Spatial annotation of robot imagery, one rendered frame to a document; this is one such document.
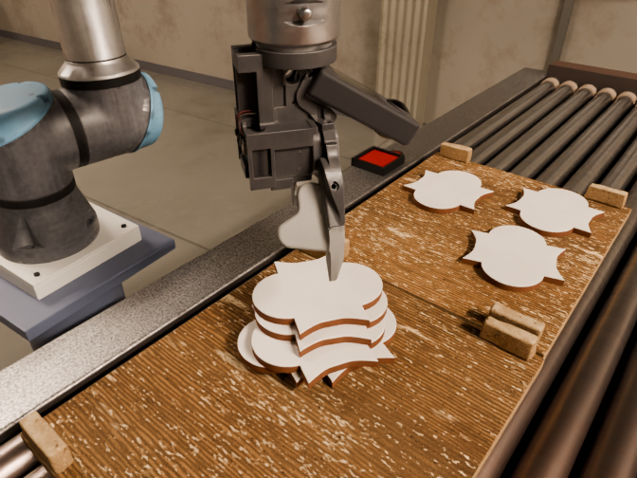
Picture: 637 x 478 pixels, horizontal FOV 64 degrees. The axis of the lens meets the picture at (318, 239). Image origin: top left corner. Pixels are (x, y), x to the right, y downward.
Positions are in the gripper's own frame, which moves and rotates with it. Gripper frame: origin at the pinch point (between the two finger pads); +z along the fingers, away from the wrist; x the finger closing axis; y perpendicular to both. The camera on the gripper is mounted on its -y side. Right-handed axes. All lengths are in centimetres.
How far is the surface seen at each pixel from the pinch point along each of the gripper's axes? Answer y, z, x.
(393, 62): -123, 57, -260
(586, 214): -46.0, 10.8, -10.8
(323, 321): 0.9, 6.8, 5.3
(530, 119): -68, 14, -55
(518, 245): -31.2, 10.8, -6.4
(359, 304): -3.5, 6.8, 3.9
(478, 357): -15.3, 11.9, 10.0
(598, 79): -101, 12, -73
